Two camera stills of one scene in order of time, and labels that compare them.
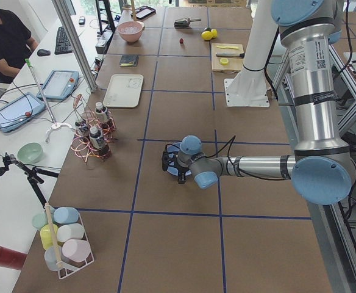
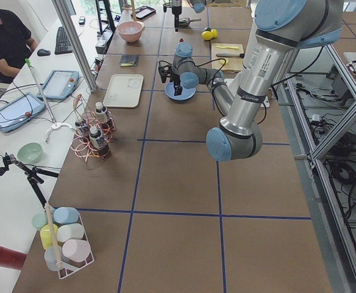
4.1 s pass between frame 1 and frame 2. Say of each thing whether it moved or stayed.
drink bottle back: stayed
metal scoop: stayed
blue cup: stayed
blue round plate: moved
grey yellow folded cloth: stayed
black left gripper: moved
